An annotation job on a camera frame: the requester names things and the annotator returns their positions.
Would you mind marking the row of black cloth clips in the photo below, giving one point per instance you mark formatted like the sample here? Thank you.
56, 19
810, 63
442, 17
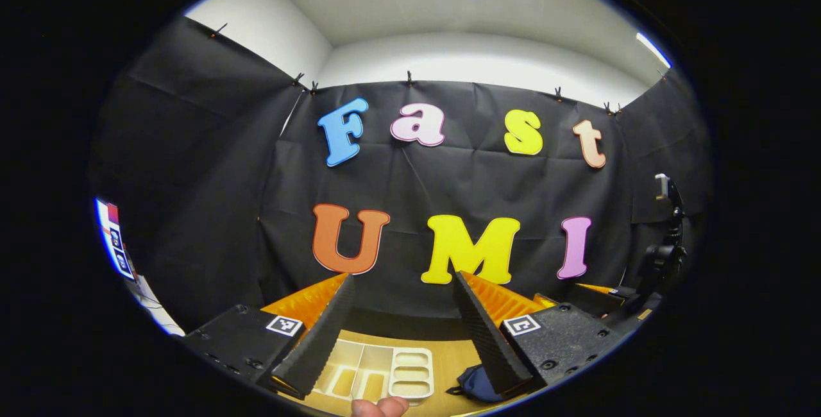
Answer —
409, 77

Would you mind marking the computer monitor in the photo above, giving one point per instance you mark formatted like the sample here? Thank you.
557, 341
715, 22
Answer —
115, 240

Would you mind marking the cream plastic bookshelf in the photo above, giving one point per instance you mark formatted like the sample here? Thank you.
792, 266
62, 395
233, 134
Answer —
410, 372

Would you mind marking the black backdrop cloth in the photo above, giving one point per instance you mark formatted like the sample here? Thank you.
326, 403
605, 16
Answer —
192, 179

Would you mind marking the white side table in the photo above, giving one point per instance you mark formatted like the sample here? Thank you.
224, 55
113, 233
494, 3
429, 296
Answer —
157, 311

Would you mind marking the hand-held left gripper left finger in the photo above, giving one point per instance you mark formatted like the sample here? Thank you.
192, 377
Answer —
321, 340

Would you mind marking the navy blue schoolbag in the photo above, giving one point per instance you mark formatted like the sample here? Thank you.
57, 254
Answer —
481, 383

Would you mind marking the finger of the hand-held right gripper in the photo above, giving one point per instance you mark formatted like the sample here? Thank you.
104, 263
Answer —
548, 301
603, 300

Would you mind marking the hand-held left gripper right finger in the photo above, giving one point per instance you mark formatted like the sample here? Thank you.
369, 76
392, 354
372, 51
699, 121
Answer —
490, 340

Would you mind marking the ceiling light panel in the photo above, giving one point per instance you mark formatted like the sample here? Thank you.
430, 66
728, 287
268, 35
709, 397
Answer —
654, 50

